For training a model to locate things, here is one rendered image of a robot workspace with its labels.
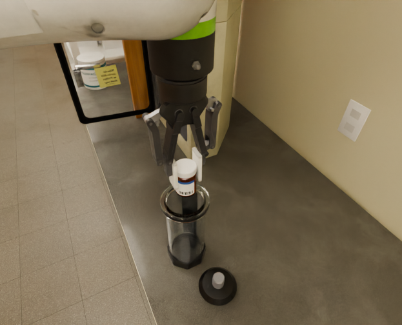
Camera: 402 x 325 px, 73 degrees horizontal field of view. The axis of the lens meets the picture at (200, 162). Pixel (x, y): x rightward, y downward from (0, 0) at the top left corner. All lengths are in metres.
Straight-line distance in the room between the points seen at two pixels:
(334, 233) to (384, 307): 0.21
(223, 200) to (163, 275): 0.30
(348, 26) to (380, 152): 0.37
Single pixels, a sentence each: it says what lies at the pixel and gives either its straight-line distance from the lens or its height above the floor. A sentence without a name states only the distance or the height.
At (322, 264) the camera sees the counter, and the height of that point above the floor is 0.94.
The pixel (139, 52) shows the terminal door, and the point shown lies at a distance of 1.08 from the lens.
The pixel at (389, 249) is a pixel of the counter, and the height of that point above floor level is 0.94.
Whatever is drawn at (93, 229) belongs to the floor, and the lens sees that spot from 2.07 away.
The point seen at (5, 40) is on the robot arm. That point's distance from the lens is 0.30.
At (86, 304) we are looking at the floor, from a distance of 1.83.
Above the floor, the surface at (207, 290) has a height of 0.98.
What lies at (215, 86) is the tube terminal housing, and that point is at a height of 1.23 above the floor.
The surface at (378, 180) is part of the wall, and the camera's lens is 0.98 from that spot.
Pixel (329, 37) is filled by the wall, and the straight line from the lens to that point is 0.99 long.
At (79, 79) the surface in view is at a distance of 1.09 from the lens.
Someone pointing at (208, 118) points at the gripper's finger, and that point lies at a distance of 0.49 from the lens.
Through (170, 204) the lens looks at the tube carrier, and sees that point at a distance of 0.65.
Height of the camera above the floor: 1.63
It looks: 43 degrees down
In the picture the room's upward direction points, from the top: 1 degrees clockwise
